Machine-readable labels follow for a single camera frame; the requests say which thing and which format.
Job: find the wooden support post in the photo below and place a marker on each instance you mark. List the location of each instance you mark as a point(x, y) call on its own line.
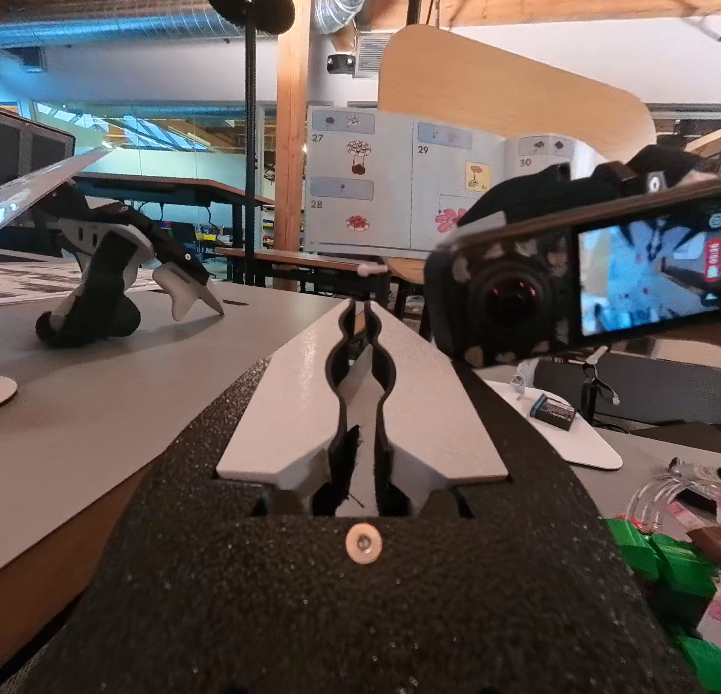
point(293, 142)

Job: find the spare white black gripper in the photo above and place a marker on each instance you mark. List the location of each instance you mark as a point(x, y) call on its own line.
point(101, 266)

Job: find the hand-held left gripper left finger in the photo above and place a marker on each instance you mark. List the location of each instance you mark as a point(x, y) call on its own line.
point(281, 424)

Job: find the white wall vent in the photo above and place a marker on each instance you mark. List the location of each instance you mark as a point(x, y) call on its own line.
point(372, 55)

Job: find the black computer monitor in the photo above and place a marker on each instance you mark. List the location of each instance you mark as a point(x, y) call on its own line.
point(34, 148)

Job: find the long metal air duct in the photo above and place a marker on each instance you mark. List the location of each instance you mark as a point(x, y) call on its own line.
point(112, 29)

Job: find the white rounded tray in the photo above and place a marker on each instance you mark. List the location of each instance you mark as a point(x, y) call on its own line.
point(586, 452)

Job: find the wooden top office desk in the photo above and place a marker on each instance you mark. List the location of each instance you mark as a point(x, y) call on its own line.
point(281, 255)
point(169, 181)

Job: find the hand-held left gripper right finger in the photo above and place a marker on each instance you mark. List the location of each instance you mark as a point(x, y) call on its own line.
point(445, 424)

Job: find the small clear plastic piece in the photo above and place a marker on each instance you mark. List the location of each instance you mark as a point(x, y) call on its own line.
point(518, 381)

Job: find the silver flexible duct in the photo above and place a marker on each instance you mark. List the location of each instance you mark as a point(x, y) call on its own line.
point(338, 1)

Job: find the black floor lamp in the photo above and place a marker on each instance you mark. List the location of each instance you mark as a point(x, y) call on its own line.
point(248, 1)

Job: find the tilted grey panel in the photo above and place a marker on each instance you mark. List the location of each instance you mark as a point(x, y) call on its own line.
point(45, 187)

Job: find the white round stand base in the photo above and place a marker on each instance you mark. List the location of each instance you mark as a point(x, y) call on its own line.
point(7, 390)

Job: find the wooden booklet stand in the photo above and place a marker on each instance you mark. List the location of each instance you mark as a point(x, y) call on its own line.
point(507, 86)

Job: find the lego instruction booklet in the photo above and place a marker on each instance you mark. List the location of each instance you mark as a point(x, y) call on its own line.
point(383, 198)

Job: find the black camera battery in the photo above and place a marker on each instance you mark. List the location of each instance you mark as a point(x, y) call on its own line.
point(555, 412)

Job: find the green lego lily pad model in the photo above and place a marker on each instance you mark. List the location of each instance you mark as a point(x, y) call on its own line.
point(664, 559)

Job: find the black and white patterned sheet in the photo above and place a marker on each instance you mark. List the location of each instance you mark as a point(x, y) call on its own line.
point(22, 280)

